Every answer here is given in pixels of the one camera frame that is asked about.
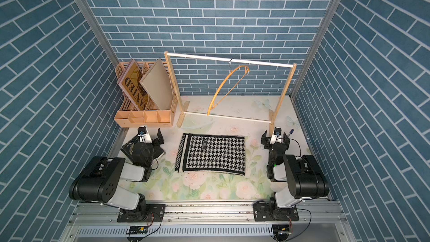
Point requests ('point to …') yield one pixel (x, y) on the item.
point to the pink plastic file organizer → (149, 99)
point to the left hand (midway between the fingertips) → (154, 129)
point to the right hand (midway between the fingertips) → (277, 133)
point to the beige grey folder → (157, 82)
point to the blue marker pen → (290, 132)
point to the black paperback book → (158, 150)
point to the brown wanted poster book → (130, 82)
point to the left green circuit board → (138, 229)
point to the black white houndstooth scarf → (209, 153)
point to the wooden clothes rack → (182, 110)
